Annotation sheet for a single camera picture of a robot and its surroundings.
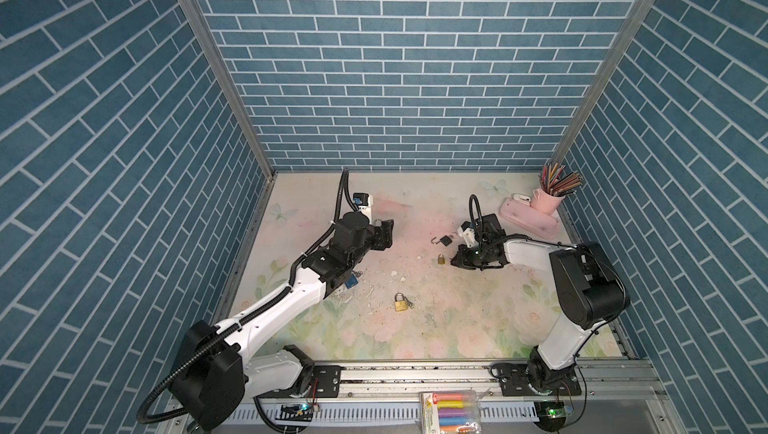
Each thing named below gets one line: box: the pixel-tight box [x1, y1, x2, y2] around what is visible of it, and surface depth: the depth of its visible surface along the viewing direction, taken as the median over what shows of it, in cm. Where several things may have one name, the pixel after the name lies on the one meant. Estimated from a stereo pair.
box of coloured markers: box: [419, 390, 482, 434], surface depth 70 cm
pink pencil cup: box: [530, 188, 566, 215], surface depth 107 cm
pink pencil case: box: [499, 197, 560, 240], surface depth 107 cm
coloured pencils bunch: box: [538, 162, 584, 197], surface depth 104 cm
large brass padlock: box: [394, 292, 414, 312], surface depth 89 cm
